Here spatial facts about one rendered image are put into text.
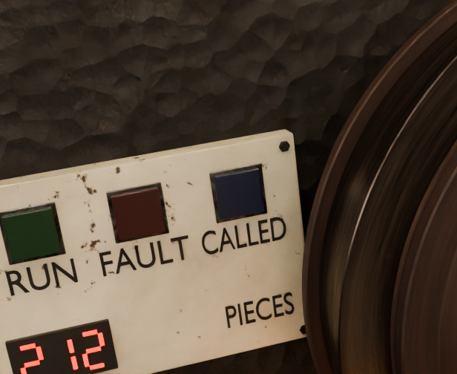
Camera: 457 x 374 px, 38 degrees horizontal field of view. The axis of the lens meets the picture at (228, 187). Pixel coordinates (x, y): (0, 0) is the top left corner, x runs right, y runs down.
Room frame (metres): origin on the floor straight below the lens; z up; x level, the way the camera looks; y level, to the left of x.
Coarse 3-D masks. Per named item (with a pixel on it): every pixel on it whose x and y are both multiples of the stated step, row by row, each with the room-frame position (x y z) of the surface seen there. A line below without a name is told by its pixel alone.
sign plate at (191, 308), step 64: (0, 192) 0.47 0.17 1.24; (64, 192) 0.48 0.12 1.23; (192, 192) 0.49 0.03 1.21; (0, 256) 0.47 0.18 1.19; (64, 256) 0.47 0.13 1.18; (128, 256) 0.48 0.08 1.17; (192, 256) 0.49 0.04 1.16; (256, 256) 0.50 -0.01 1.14; (0, 320) 0.46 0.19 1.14; (64, 320) 0.47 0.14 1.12; (128, 320) 0.48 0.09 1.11; (192, 320) 0.49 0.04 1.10; (256, 320) 0.50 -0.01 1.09
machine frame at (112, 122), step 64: (0, 0) 0.49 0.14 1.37; (64, 0) 0.50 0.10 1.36; (128, 0) 0.51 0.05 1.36; (192, 0) 0.52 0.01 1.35; (256, 0) 0.53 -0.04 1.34; (320, 0) 0.53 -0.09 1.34; (384, 0) 0.54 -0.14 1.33; (448, 0) 0.55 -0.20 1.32; (0, 64) 0.49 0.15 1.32; (64, 64) 0.50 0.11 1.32; (128, 64) 0.51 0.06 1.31; (192, 64) 0.52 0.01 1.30; (256, 64) 0.52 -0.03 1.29; (320, 64) 0.53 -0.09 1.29; (384, 64) 0.54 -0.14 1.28; (0, 128) 0.49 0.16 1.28; (64, 128) 0.50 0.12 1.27; (128, 128) 0.51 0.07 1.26; (192, 128) 0.51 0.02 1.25; (256, 128) 0.52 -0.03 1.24; (320, 128) 0.53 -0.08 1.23
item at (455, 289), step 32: (448, 160) 0.38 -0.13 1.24; (448, 192) 0.37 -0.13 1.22; (416, 224) 0.38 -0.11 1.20; (448, 224) 0.37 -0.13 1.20; (416, 256) 0.37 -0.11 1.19; (448, 256) 0.37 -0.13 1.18; (416, 288) 0.36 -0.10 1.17; (448, 288) 0.37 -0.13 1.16; (416, 320) 0.36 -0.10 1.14; (448, 320) 0.36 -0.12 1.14; (416, 352) 0.36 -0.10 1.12; (448, 352) 0.36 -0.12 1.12
